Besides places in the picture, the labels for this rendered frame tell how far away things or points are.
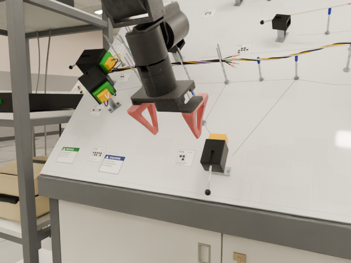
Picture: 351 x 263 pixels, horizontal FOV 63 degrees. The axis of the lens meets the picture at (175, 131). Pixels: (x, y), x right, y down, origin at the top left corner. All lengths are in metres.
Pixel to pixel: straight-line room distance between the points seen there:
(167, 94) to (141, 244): 0.51
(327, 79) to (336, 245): 0.42
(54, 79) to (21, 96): 8.16
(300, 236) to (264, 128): 0.27
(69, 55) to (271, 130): 9.02
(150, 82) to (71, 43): 9.25
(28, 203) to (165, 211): 0.51
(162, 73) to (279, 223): 0.40
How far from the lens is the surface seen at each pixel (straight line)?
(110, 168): 0.85
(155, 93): 0.48
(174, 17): 0.52
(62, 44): 9.49
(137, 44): 0.45
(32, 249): 1.14
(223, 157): 0.64
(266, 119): 0.78
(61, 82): 9.30
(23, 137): 1.02
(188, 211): 0.71
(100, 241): 0.96
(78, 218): 0.99
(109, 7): 0.46
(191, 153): 0.76
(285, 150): 0.73
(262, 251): 0.74
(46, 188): 0.99
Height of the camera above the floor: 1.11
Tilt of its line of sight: 7 degrees down
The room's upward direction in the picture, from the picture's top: straight up
